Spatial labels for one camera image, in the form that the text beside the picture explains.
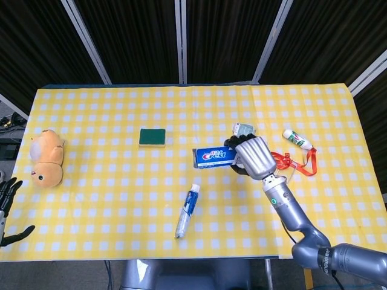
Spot metal table leg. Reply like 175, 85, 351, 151
265, 259, 274, 290

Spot red lanyard strap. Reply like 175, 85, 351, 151
270, 147, 318, 176

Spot blue white toothpaste tube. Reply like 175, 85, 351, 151
174, 183, 201, 239

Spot blue white toothpaste box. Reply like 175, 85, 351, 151
192, 146, 239, 169

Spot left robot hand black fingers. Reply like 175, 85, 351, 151
0, 177, 36, 248

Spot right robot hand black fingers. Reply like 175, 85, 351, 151
223, 132, 278, 181

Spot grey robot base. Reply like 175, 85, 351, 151
120, 259, 252, 290

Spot crumpled silver foil packet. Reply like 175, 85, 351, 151
232, 122, 257, 138

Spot clear badge holder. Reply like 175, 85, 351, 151
282, 156, 299, 185

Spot orange plush toy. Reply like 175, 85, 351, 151
29, 128, 66, 189

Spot yellow white checkered tablecloth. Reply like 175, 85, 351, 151
0, 85, 282, 262
250, 83, 387, 260

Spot green yellow sponge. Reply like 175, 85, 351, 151
138, 128, 166, 149

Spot black floor cables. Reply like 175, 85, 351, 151
0, 112, 27, 134

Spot small white green bottle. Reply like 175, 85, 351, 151
282, 129, 314, 151

